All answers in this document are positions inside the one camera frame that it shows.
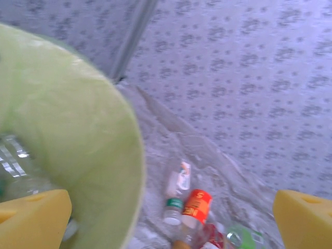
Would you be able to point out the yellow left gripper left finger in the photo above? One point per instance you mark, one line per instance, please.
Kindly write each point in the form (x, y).
(33, 223)

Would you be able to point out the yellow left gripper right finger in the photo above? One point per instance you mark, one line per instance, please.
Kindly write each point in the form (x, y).
(306, 223)

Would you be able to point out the light green plastic bin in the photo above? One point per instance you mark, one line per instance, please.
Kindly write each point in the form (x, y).
(77, 116)

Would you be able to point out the green label plastic bottle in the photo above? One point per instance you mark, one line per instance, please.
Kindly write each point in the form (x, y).
(243, 238)

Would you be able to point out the clear plastic bottle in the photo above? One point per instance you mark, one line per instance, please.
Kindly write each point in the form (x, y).
(15, 160)

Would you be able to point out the red label plastic bottle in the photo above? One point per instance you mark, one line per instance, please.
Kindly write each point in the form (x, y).
(214, 236)

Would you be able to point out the orange label plastic bottle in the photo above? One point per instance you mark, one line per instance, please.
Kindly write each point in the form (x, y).
(197, 206)

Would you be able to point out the green neck band clear bottle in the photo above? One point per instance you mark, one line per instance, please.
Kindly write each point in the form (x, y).
(176, 181)

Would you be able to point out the grey aluminium wall strip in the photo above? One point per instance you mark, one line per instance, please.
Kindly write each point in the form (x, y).
(135, 33)

